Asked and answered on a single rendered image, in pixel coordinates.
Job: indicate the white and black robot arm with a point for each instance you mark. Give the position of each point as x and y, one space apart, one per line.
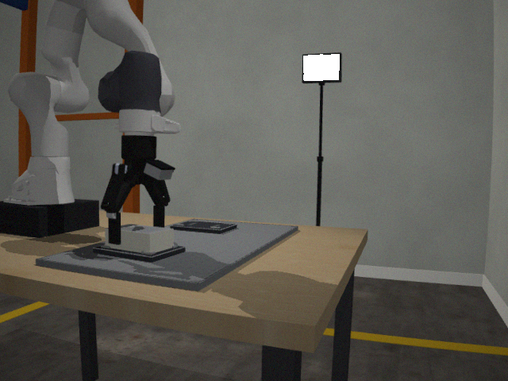
135 89

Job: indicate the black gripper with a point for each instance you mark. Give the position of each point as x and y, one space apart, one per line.
125 176

